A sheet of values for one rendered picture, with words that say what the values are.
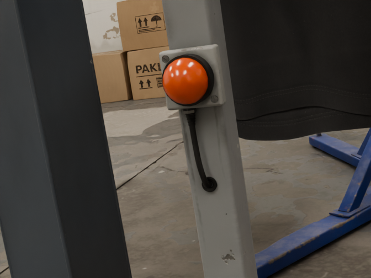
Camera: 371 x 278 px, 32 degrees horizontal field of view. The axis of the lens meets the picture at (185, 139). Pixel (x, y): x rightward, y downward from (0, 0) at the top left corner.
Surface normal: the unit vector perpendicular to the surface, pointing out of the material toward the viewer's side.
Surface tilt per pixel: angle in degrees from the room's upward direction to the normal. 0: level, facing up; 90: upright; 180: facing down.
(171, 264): 0
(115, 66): 89
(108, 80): 91
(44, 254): 90
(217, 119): 90
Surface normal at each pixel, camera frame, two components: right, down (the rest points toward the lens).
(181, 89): -0.14, 0.38
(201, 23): -0.33, 0.24
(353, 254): -0.15, -0.97
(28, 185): -0.53, 0.25
